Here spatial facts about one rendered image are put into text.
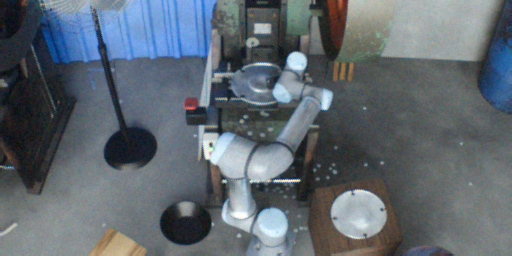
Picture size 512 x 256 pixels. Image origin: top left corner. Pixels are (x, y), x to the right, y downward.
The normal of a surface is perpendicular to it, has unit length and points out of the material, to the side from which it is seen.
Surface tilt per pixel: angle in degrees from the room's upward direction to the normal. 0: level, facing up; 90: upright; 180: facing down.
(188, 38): 90
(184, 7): 90
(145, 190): 0
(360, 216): 0
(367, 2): 79
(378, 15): 86
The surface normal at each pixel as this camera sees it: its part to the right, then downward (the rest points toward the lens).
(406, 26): 0.01, 0.70
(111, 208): 0.00, -0.71
